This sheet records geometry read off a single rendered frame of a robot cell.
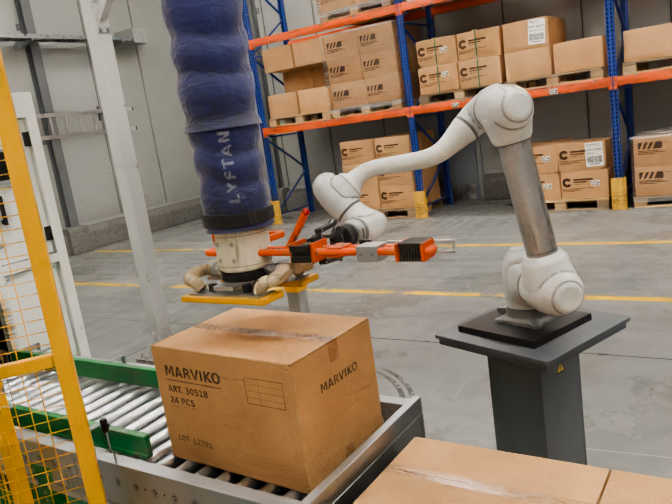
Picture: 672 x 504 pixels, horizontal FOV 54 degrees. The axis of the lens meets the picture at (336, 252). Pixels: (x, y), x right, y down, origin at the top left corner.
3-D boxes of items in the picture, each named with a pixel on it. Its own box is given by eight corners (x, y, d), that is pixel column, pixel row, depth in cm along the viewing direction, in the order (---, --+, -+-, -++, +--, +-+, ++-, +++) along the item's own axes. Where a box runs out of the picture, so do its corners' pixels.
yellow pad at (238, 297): (181, 302, 207) (178, 287, 206) (203, 293, 215) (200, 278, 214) (264, 306, 189) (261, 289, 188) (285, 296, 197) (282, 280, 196)
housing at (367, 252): (356, 262, 182) (354, 247, 181) (368, 256, 187) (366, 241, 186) (378, 262, 178) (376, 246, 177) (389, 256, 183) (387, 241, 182)
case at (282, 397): (173, 456, 221) (149, 345, 213) (252, 406, 253) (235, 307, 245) (312, 495, 186) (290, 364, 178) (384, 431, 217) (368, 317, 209)
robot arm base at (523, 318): (513, 307, 253) (512, 293, 252) (565, 314, 236) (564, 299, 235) (484, 321, 242) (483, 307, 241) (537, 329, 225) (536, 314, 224)
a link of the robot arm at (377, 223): (359, 253, 216) (332, 226, 219) (381, 242, 228) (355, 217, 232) (376, 230, 210) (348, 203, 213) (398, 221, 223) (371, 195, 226)
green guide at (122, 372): (12, 365, 346) (8, 349, 345) (31, 358, 355) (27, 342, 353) (237, 401, 257) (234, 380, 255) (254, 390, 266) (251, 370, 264)
